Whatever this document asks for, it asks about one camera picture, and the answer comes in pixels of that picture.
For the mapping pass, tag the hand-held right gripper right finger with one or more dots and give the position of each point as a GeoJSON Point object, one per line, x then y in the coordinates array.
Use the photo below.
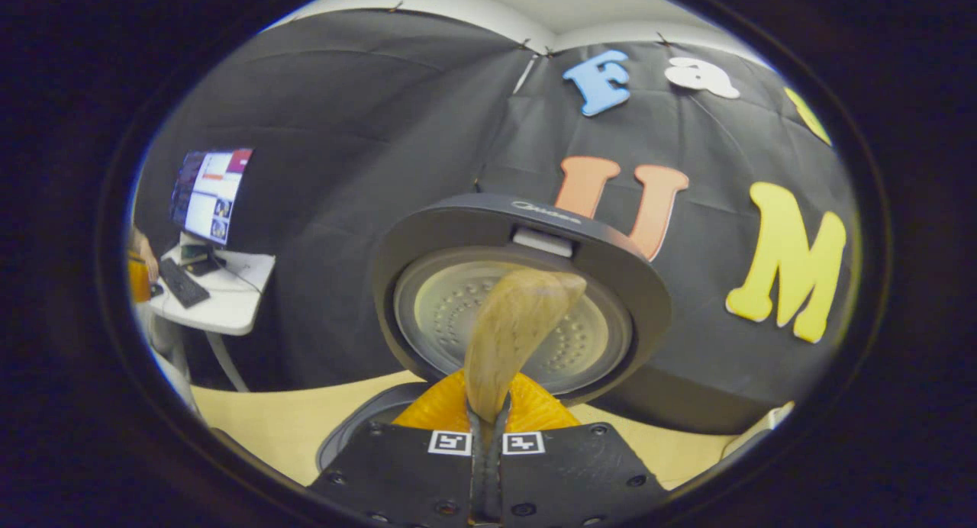
{"type": "Point", "coordinates": [572, 474]}

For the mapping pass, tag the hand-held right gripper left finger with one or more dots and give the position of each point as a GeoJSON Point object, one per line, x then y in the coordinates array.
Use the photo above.
{"type": "Point", "coordinates": [404, 474]}

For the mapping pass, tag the wooden spoon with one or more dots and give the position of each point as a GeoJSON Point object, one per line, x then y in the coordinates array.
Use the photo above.
{"type": "Point", "coordinates": [519, 314]}

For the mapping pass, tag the dark grey rice cooker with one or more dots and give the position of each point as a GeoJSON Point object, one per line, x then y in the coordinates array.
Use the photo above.
{"type": "Point", "coordinates": [458, 223]}

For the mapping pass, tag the white side desk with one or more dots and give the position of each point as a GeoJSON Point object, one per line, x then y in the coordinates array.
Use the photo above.
{"type": "Point", "coordinates": [229, 299]}

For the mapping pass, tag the black keyboard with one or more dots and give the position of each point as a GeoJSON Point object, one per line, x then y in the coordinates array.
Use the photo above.
{"type": "Point", "coordinates": [183, 284]}

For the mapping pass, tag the computer monitor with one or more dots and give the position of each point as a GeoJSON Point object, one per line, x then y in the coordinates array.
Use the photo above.
{"type": "Point", "coordinates": [210, 196]}

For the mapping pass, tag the black backdrop cloth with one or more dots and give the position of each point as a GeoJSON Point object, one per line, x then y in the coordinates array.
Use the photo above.
{"type": "Point", "coordinates": [343, 131]}

